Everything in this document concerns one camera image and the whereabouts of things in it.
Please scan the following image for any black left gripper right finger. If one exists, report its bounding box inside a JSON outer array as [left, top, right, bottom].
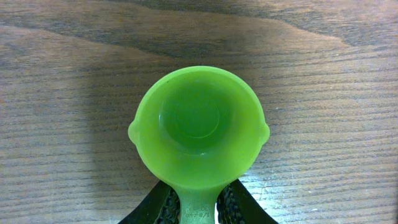
[[216, 179, 278, 224]]

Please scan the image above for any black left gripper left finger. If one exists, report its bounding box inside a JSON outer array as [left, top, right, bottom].
[[118, 180, 180, 224]]

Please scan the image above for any green plastic measuring scoop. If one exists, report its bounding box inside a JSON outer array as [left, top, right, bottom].
[[128, 66, 270, 223]]

